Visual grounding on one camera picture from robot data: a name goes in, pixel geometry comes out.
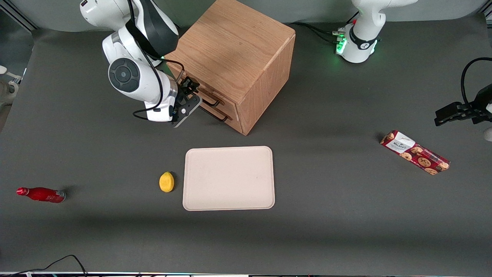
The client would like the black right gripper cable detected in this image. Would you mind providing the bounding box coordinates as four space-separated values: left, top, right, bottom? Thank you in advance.
127 0 186 120

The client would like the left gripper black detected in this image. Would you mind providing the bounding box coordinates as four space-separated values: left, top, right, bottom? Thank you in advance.
434 84 492 127

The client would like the dark grey wrist camera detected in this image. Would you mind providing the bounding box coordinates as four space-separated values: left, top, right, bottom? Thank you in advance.
172 95 203 128

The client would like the thin black loose cable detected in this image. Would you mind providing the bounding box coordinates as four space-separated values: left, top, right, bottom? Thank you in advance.
0 254 89 276

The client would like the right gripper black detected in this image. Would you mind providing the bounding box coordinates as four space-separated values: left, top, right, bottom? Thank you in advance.
175 77 201 112

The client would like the oak wooden drawer cabinet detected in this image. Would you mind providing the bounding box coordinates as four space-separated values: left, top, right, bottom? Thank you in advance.
165 0 296 136

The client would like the yellow lemon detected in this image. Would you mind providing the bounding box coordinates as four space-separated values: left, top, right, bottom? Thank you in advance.
159 171 175 193

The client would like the dark grey table mat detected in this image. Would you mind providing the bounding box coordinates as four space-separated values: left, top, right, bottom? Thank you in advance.
0 13 492 274

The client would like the red bottle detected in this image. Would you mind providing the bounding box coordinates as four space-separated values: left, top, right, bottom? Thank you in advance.
16 187 66 204

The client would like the red tartan cookie box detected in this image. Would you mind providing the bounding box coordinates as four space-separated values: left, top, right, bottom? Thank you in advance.
380 130 450 176

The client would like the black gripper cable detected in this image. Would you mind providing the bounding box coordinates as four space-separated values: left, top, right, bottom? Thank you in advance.
127 0 186 120
460 57 492 112

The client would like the beige rectangular tray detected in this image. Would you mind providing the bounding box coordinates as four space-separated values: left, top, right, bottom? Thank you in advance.
182 146 276 212

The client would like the white beige stand fixture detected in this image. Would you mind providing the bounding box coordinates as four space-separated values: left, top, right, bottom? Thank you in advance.
0 65 22 104

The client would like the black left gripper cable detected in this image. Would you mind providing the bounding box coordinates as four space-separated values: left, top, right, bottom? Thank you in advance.
460 57 492 112

